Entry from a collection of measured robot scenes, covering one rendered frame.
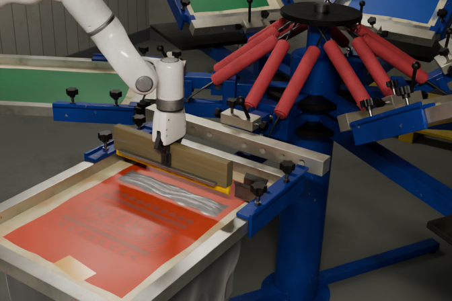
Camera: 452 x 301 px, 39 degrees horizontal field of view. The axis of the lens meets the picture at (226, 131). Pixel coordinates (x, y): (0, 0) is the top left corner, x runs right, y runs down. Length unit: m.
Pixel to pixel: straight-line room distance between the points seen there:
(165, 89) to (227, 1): 1.51
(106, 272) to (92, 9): 0.64
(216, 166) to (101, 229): 0.34
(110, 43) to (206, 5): 1.51
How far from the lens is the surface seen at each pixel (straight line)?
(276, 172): 1.93
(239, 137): 2.03
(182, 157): 1.77
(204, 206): 1.80
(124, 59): 1.61
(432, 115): 1.64
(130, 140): 1.88
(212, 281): 1.79
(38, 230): 1.75
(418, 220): 3.76
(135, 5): 6.51
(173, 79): 1.69
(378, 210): 3.77
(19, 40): 5.49
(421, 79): 2.53
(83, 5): 1.62
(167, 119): 1.73
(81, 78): 2.79
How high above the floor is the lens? 1.89
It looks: 24 degrees down
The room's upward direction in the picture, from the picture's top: 2 degrees clockwise
